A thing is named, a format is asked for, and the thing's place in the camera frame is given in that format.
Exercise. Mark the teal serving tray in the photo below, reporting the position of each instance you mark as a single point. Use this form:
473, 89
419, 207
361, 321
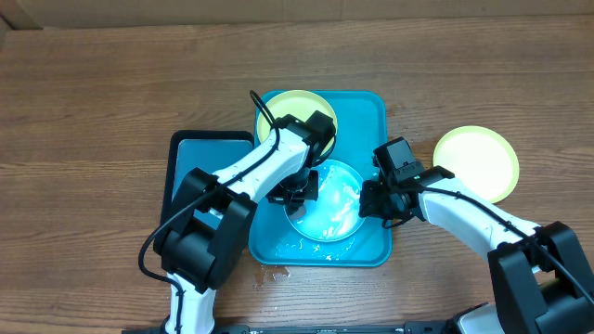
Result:
273, 240

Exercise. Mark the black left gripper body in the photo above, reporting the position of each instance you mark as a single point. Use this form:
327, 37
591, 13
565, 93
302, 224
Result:
298, 188

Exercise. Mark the light blue plate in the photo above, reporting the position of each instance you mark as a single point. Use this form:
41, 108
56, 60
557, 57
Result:
334, 215

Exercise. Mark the black water tray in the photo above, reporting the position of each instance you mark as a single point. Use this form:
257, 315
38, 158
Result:
208, 150

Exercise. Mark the brown cardboard backdrop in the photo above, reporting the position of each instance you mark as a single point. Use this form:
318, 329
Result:
39, 14

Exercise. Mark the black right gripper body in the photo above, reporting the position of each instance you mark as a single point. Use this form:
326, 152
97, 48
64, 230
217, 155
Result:
382, 203

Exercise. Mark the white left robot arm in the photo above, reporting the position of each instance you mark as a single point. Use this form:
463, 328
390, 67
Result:
206, 225

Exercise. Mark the yellow plate with blue stain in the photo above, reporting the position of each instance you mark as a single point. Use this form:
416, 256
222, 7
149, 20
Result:
298, 103

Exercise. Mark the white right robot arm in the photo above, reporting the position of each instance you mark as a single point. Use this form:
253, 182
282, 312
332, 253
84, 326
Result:
541, 279

